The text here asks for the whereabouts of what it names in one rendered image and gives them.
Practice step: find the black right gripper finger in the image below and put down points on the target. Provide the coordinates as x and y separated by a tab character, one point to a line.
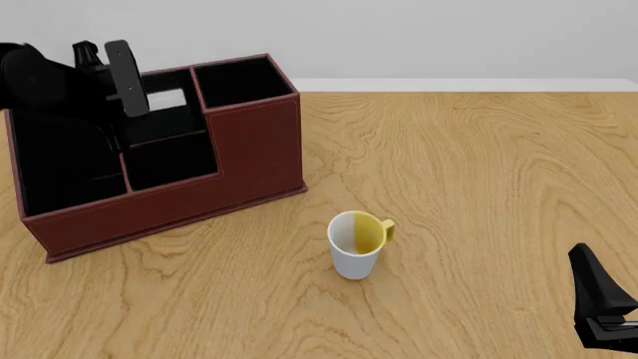
590	284

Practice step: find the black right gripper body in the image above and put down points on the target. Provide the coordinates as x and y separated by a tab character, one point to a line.
610	333

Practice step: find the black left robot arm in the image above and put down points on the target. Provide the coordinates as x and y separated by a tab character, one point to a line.
35	80

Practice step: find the red-brown desk caddy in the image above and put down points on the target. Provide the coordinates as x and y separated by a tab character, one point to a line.
254	149

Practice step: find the white baseboard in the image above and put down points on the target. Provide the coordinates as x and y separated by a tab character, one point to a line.
463	85

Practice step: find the white and yellow mug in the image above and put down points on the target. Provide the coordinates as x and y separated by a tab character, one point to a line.
350	261

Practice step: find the flat plate on black stalk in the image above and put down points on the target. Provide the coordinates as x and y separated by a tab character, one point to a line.
124	75

